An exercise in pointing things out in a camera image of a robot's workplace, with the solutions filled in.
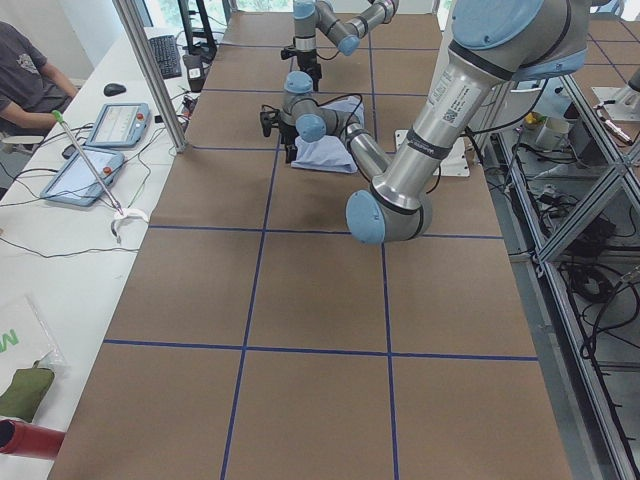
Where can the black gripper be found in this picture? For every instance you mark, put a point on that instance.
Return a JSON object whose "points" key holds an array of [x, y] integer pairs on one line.
{"points": [[306, 60], [288, 135]]}

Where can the light blue striped shirt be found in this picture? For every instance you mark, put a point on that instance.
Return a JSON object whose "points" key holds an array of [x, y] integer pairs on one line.
{"points": [[329, 154]]}

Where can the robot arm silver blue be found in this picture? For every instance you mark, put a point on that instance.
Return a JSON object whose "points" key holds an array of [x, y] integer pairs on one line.
{"points": [[312, 16], [493, 42]]}

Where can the black box white label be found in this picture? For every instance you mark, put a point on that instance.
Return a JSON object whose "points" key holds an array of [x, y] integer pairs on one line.
{"points": [[195, 72]]}

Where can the black keyboard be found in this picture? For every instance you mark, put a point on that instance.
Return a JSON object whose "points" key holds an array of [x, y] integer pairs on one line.
{"points": [[166, 54]]}

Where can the far blue teach pendant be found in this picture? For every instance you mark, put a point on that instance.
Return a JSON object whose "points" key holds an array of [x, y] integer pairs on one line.
{"points": [[119, 125]]}

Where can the blue teach pendant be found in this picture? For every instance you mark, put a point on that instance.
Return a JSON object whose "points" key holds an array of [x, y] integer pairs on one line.
{"points": [[75, 184], [119, 125]]}

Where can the black computer mouse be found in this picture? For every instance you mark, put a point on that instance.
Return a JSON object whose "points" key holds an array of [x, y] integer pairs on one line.
{"points": [[113, 89]]}

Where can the near blue teach pendant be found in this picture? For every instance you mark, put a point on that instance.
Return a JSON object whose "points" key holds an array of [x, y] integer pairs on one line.
{"points": [[75, 184]]}

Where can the grabber stick green tip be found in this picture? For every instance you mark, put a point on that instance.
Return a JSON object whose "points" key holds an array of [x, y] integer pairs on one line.
{"points": [[121, 213]]}

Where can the seated person grey shirt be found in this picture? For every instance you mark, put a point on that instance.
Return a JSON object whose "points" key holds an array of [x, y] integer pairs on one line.
{"points": [[31, 87]]}

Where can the green pouch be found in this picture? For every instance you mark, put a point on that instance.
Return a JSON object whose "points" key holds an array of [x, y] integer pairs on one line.
{"points": [[25, 393]]}

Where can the red cylinder bottle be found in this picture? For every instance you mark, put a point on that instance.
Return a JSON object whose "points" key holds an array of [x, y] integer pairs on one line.
{"points": [[27, 440]]}

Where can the aluminium frame post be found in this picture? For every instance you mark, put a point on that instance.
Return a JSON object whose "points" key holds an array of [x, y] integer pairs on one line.
{"points": [[132, 24]]}

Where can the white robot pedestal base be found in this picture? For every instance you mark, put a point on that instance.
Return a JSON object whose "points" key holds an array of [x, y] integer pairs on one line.
{"points": [[456, 164]]}

